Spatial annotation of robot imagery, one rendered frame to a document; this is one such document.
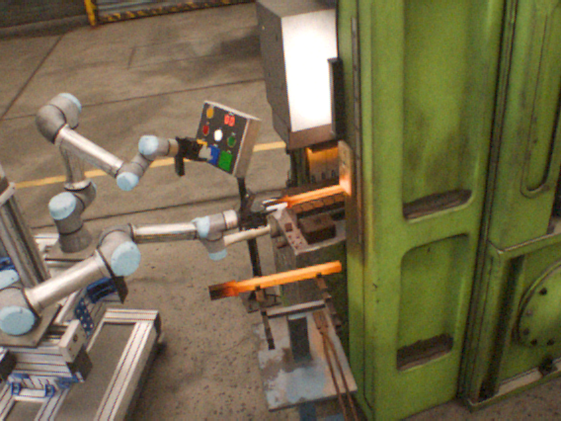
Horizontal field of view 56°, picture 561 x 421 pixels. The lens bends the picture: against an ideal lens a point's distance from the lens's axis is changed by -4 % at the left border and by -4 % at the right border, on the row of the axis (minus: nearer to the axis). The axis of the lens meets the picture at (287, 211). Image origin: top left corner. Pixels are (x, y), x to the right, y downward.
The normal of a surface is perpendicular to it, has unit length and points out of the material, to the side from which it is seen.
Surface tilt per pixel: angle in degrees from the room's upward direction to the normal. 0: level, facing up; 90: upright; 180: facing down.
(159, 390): 0
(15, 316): 91
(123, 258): 89
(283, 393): 0
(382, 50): 89
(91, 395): 0
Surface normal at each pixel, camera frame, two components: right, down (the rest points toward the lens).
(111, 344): -0.09, -0.82
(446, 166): 0.32, 0.50
